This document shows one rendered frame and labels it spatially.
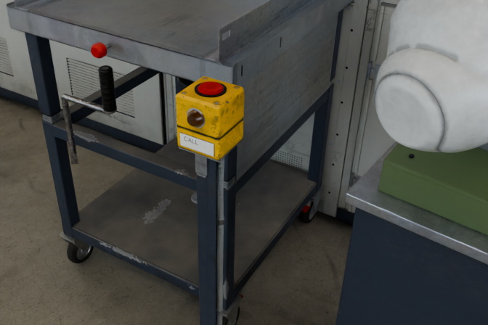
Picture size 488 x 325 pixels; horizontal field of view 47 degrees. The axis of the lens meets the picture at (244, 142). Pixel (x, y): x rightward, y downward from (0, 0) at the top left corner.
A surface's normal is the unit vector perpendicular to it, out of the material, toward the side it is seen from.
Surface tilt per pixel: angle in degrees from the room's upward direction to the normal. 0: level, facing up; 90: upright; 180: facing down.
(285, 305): 0
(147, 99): 90
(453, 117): 79
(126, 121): 90
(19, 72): 91
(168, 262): 0
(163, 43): 0
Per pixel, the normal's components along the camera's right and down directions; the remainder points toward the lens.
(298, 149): -0.50, 0.46
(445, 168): 0.00, -0.81
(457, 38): -0.29, -0.02
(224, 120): 0.87, 0.30
